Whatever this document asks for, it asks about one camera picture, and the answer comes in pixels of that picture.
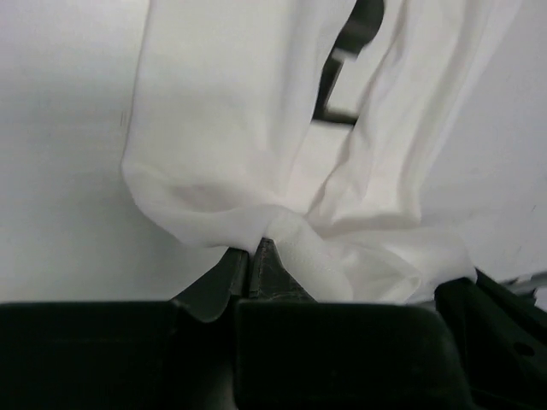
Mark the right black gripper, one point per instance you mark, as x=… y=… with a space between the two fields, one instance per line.
x=358 y=31

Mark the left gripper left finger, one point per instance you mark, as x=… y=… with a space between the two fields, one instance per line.
x=208 y=297

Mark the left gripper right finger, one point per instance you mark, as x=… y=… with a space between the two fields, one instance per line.
x=269 y=280

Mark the white t-shirt with robot print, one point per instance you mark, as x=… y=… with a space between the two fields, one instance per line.
x=222 y=150

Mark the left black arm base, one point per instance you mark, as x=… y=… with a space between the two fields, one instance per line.
x=501 y=339

